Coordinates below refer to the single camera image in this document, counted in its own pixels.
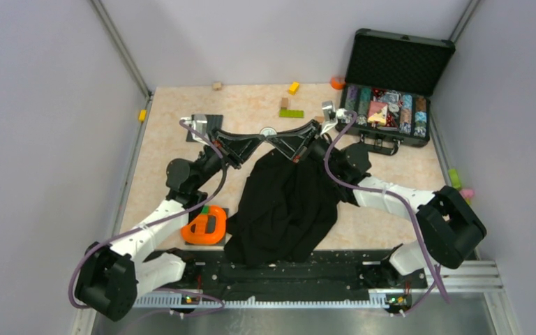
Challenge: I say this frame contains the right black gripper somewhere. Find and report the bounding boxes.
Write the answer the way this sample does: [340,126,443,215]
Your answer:
[267,119,347,177]

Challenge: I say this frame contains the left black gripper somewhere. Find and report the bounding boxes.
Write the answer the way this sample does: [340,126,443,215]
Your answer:
[192,127,266,190]

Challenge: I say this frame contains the black garment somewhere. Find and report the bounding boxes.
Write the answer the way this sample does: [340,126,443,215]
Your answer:
[224,149,351,267]

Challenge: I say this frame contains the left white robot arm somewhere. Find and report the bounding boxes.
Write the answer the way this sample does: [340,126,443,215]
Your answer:
[69,128,276,321]

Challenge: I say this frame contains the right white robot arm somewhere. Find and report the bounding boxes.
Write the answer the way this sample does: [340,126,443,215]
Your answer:
[260,121,487,288]

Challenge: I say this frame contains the green lego brick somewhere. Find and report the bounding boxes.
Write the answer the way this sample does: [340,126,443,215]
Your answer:
[278,109,304,119]

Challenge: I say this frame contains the dark grey lego baseplate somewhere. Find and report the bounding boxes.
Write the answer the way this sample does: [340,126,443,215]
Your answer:
[206,114,224,135]

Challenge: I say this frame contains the yellow lego brick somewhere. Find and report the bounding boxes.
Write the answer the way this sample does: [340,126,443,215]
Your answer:
[288,82,300,95]

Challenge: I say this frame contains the small grey baseplate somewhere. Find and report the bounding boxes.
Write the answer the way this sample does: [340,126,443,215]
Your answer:
[184,238,226,248]

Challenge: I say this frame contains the black poker chip case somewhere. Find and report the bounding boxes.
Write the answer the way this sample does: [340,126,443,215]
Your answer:
[340,29,456,156]

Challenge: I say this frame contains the green and pink toys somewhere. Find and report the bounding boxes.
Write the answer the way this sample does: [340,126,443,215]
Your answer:
[447,168,475,205]

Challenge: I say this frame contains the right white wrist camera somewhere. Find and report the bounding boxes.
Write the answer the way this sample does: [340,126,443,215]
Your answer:
[322,100,348,126]

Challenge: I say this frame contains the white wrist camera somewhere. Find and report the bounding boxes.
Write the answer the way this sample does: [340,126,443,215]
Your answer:
[180,114,208,137]
[322,100,348,126]

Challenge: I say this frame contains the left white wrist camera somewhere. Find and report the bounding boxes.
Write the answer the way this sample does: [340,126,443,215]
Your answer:
[180,114,208,137]

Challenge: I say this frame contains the wooden cube by wall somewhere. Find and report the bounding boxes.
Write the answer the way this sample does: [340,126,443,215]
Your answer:
[212,82,223,91]

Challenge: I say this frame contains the orange plastic chain link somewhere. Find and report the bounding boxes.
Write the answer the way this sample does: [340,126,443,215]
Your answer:
[180,205,228,244]

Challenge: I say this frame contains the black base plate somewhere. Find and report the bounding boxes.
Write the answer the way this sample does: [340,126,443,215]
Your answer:
[168,250,428,302]

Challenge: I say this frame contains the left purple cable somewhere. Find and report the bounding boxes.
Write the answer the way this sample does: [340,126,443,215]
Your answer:
[68,119,228,320]

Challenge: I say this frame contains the purple cable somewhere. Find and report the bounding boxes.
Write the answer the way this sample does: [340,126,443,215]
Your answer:
[68,119,228,320]
[323,110,452,320]

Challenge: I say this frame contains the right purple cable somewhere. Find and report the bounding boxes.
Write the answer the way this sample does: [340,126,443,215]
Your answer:
[323,110,452,320]

